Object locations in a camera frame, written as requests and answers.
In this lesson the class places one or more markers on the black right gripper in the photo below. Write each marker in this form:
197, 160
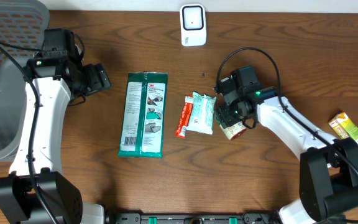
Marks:
223, 114

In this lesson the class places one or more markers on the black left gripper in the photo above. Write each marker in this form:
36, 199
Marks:
99, 81

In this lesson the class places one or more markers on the green lid spice jar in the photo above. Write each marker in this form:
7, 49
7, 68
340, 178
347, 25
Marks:
233, 131

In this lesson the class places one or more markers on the white teal snack packet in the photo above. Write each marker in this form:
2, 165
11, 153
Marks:
202, 114

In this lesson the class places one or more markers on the red white snack packet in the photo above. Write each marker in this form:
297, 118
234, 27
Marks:
184, 117

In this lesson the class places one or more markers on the green white barcode packet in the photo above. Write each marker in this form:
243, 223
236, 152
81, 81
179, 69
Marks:
143, 121

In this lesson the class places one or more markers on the green juice carton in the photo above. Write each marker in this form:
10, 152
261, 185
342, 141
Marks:
344, 126

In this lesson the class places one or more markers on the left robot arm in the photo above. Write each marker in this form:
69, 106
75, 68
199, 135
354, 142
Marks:
35, 190

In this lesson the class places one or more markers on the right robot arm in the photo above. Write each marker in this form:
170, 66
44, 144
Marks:
328, 166

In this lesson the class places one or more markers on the white barcode scanner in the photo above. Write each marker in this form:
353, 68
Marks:
193, 25

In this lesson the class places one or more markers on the grey plastic mesh basket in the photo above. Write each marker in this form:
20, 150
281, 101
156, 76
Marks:
22, 25

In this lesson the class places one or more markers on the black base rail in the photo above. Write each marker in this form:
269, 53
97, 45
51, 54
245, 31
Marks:
247, 218

